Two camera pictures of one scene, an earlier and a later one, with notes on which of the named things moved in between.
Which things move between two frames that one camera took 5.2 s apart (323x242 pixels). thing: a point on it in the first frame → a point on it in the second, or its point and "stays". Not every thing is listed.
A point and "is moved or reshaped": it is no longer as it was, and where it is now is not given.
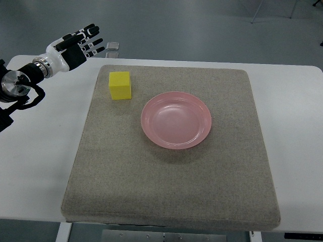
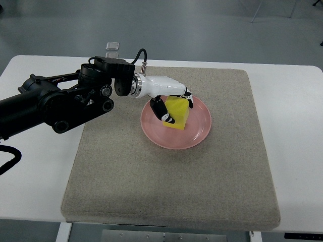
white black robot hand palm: (62, 59) → (157, 86)
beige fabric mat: (120, 176) stays
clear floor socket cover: (112, 46) stays
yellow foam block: (119, 85) is moved or reshaped
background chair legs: (314, 4) stays
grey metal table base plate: (109, 235) stays
